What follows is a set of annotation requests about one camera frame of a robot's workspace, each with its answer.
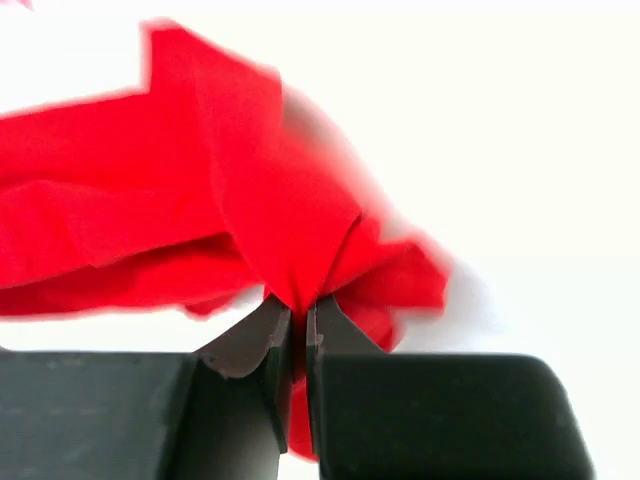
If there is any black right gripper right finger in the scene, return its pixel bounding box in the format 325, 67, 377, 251
306, 297, 594, 480

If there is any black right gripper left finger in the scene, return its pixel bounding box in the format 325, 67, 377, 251
1, 297, 292, 479

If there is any red t shirt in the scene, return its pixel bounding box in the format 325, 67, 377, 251
0, 22, 451, 461

